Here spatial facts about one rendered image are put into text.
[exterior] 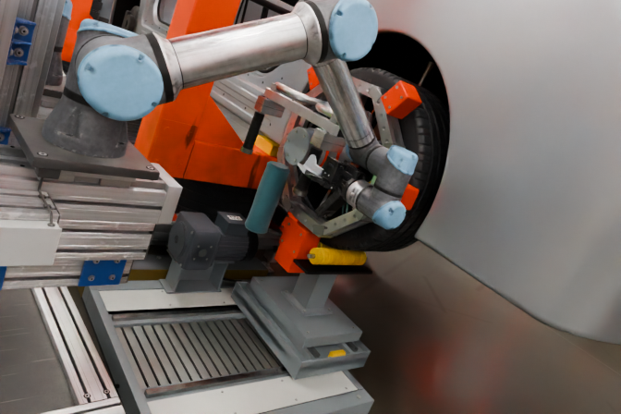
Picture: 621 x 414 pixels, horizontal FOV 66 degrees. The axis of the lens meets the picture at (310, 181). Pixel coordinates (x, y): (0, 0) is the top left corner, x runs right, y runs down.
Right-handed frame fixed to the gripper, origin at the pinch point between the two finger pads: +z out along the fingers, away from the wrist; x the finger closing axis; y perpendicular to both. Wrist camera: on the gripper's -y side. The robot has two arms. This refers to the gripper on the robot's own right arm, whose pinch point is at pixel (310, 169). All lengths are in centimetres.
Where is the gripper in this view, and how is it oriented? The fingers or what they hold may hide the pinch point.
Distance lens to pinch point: 140.3
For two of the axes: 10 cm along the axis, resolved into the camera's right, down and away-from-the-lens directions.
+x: -7.4, -1.3, -6.6
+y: 3.6, -9.0, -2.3
